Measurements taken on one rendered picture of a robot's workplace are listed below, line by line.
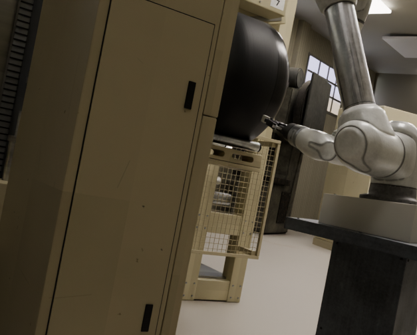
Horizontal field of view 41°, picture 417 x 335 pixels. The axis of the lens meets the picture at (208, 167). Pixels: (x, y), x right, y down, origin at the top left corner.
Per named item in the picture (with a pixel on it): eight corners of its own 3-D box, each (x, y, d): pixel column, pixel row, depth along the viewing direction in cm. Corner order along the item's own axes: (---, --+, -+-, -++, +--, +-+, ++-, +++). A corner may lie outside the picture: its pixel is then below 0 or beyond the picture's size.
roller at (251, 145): (199, 127, 240) (193, 127, 243) (197, 137, 240) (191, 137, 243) (263, 143, 258) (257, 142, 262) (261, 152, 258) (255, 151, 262)
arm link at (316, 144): (289, 149, 216) (314, 155, 223) (314, 163, 203) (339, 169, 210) (299, 123, 213) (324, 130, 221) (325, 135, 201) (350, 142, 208)
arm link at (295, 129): (299, 125, 214) (290, 121, 219) (291, 147, 216) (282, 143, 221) (316, 130, 219) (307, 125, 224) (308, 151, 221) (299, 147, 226)
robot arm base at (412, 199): (424, 208, 199) (426, 192, 199) (415, 205, 179) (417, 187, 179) (372, 201, 207) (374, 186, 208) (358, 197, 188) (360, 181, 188)
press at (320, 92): (253, 224, 941) (281, 74, 942) (314, 240, 863) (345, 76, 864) (201, 221, 841) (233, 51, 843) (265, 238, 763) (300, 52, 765)
